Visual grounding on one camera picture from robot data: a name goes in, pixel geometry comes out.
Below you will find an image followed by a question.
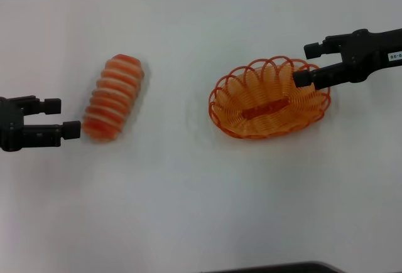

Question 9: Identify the orange striped bread loaf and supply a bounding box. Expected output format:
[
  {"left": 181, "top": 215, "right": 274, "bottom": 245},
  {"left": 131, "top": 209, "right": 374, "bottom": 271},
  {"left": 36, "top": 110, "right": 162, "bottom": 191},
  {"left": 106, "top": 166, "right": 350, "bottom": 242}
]
[{"left": 82, "top": 53, "right": 146, "bottom": 144}]

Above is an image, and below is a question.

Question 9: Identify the orange woven plastic basket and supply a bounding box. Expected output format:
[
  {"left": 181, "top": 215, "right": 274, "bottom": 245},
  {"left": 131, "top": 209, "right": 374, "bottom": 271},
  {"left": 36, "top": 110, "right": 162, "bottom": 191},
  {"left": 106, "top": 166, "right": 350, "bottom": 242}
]
[{"left": 207, "top": 55, "right": 332, "bottom": 140}]

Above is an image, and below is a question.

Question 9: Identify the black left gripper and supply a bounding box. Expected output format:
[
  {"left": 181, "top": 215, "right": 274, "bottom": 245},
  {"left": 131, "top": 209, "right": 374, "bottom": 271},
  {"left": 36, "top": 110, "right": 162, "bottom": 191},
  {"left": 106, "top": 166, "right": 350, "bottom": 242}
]
[{"left": 0, "top": 95, "right": 82, "bottom": 153}]

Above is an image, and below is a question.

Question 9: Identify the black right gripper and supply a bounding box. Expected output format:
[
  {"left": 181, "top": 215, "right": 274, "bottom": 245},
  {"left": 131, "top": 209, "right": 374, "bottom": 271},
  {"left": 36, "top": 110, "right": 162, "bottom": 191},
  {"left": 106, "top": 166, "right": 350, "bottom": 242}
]
[{"left": 292, "top": 28, "right": 402, "bottom": 90}]

